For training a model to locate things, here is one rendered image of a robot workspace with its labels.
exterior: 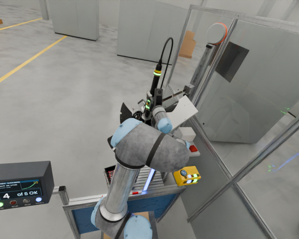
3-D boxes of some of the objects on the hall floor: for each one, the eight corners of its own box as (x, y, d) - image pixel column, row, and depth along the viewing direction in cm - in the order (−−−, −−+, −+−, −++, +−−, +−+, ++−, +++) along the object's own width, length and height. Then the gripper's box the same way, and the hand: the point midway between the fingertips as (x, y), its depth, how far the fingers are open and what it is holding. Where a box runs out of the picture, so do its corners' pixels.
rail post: (158, 218, 176) (181, 187, 128) (159, 222, 173) (182, 192, 125) (155, 219, 175) (176, 188, 127) (156, 223, 172) (178, 192, 124)
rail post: (80, 234, 150) (71, 203, 102) (79, 239, 147) (70, 210, 99) (76, 235, 148) (65, 204, 101) (75, 240, 146) (64, 211, 98)
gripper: (147, 117, 88) (141, 98, 104) (164, 117, 92) (156, 99, 107) (150, 105, 83) (143, 87, 99) (169, 106, 87) (159, 88, 102)
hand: (151, 91), depth 100 cm, fingers closed on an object, 4 cm apart
